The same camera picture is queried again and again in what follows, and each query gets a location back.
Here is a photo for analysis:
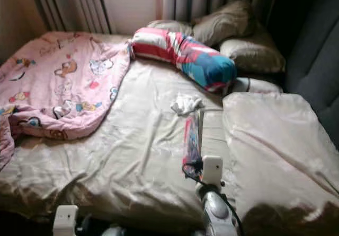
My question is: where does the red blue plastic packet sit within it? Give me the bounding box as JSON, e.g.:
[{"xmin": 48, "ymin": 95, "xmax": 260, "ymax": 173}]
[{"xmin": 182, "ymin": 111, "xmax": 203, "ymax": 179}]

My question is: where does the pink cartoon print blanket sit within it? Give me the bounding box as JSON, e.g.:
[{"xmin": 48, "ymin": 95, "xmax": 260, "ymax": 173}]
[{"xmin": 0, "ymin": 31, "xmax": 133, "ymax": 170}]

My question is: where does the white crumpled cloth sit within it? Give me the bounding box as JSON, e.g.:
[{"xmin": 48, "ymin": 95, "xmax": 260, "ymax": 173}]
[{"xmin": 171, "ymin": 93, "xmax": 205, "ymax": 116}]

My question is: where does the beige floral bed sheet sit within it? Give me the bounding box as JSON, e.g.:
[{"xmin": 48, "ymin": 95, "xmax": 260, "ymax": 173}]
[{"xmin": 0, "ymin": 32, "xmax": 339, "ymax": 231}]

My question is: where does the large beige satin pillow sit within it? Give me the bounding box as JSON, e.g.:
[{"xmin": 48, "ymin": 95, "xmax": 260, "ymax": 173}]
[{"xmin": 222, "ymin": 92, "xmax": 339, "ymax": 221}]

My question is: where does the white pillow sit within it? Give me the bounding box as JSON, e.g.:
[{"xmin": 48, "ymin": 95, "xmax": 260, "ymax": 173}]
[{"xmin": 228, "ymin": 77, "xmax": 284, "ymax": 94}]

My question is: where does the red white blue bolster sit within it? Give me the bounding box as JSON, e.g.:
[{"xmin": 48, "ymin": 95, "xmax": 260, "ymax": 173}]
[{"xmin": 130, "ymin": 27, "xmax": 238, "ymax": 93}]

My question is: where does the flat beige pillow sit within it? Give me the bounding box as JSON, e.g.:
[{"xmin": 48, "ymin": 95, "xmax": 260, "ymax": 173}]
[{"xmin": 219, "ymin": 33, "xmax": 287, "ymax": 75}]

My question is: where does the small beige pillow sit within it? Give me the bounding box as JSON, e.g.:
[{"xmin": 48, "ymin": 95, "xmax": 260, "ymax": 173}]
[{"xmin": 146, "ymin": 19, "xmax": 194, "ymax": 35}]

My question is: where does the plump beige pillow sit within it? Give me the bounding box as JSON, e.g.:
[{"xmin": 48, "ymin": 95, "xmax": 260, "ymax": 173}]
[{"xmin": 192, "ymin": 1, "xmax": 257, "ymax": 47}]

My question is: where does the dark grey sofa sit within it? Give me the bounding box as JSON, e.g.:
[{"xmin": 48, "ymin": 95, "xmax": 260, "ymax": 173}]
[{"xmin": 282, "ymin": 0, "xmax": 339, "ymax": 138}]

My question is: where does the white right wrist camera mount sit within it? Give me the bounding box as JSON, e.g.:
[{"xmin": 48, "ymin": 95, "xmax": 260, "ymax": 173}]
[{"xmin": 201, "ymin": 155, "xmax": 224, "ymax": 187}]

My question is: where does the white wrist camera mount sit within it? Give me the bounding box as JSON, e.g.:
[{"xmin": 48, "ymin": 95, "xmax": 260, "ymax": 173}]
[
  {"xmin": 53, "ymin": 205, "xmax": 79, "ymax": 236},
  {"xmin": 201, "ymin": 155, "xmax": 224, "ymax": 187}
]

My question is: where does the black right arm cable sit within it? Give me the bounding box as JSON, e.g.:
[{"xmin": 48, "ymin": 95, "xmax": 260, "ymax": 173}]
[{"xmin": 183, "ymin": 162, "xmax": 244, "ymax": 236}]

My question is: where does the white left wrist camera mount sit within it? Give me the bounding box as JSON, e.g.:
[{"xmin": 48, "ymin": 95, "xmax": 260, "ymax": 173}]
[{"xmin": 53, "ymin": 205, "xmax": 79, "ymax": 236}]

